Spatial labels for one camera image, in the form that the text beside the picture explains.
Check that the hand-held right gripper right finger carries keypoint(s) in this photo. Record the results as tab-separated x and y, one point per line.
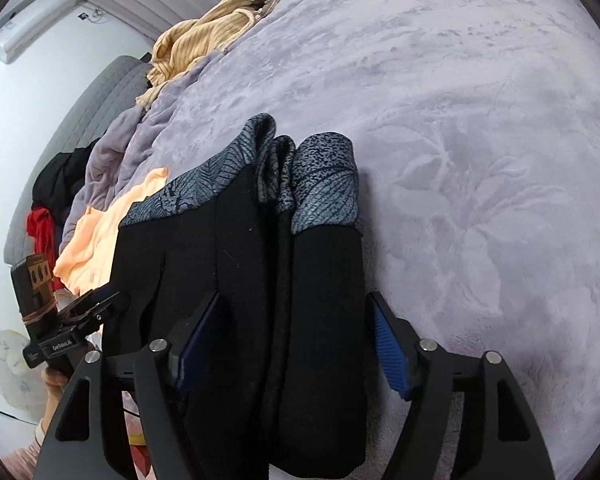
390	352

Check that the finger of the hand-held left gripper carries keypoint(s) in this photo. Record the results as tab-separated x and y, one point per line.
102	296
92	319

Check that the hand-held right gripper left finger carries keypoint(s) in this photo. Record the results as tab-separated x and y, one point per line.
195	342

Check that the black pants patterned grey waistband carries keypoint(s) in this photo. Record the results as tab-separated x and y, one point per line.
240	285

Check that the person's left forearm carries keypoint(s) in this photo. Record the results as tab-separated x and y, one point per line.
25	455

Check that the person's left hand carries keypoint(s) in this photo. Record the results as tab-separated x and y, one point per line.
52	387

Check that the peach garment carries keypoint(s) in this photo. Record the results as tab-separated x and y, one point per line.
95	245

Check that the red and yellow printed cloth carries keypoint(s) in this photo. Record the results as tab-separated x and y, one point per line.
137	447

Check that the black cloth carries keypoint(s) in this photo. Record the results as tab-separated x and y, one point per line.
60	175

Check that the grey quilted headboard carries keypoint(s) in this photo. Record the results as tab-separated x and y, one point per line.
95	105

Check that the grey plush blanket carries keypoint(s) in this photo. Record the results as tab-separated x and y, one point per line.
455	160

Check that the yellow ribbed garment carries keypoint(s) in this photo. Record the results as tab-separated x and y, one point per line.
195	45

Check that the white air conditioner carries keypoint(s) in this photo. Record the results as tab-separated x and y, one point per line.
30	20

